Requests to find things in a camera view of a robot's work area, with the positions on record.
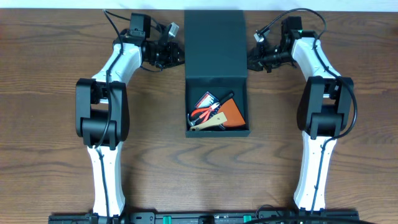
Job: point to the red black handled pliers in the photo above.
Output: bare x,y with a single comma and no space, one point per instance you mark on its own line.
202,114

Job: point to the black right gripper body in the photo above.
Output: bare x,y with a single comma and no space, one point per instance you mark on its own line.
272,56

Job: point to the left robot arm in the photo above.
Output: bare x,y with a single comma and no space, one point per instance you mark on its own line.
101,106

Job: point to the clear precision screwdriver set case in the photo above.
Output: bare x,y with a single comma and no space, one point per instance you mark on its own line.
206,100

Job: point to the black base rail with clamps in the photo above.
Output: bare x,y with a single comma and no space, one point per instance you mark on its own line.
268,213

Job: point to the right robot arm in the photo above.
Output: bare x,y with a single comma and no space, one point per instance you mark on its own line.
324,107

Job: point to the orange scraper with wooden handle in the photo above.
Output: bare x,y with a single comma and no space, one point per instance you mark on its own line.
228,116

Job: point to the red black handled hammer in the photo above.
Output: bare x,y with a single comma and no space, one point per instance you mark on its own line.
222,101

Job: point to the dark green gift box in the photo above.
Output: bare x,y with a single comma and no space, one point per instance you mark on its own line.
216,57

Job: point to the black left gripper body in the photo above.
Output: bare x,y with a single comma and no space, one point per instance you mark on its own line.
173,55

